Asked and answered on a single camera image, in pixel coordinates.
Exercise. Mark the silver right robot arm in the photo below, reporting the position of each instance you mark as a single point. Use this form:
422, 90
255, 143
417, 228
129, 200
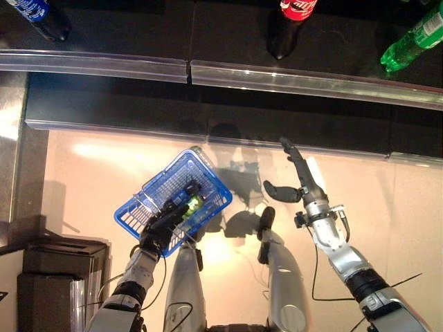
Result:
332, 238

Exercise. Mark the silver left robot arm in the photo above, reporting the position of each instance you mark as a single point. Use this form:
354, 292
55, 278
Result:
138, 273

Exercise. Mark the Coca-Cola bottle red label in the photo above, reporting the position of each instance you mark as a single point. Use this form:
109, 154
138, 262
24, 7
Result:
290, 27

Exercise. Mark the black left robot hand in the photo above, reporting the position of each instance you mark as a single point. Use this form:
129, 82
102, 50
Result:
162, 228

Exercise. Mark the silver right robot leg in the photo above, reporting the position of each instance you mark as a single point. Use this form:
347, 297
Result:
284, 276

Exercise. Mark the blue plastic shopping basket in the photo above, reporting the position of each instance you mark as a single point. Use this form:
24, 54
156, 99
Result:
162, 188

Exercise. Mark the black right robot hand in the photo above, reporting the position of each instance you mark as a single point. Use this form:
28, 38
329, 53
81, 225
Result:
304, 180

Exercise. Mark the low black shelf base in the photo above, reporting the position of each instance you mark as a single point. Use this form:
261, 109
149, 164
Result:
138, 103

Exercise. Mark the black metal stand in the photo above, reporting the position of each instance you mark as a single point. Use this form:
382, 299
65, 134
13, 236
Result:
59, 263

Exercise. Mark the black shelf board clear rail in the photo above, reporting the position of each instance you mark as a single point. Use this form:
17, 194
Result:
346, 45
121, 34

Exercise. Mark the green Sprite bottle yellow cap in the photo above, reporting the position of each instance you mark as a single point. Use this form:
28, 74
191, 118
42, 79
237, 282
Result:
412, 38

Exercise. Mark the bright green drink bottle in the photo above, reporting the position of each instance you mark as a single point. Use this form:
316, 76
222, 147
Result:
194, 204

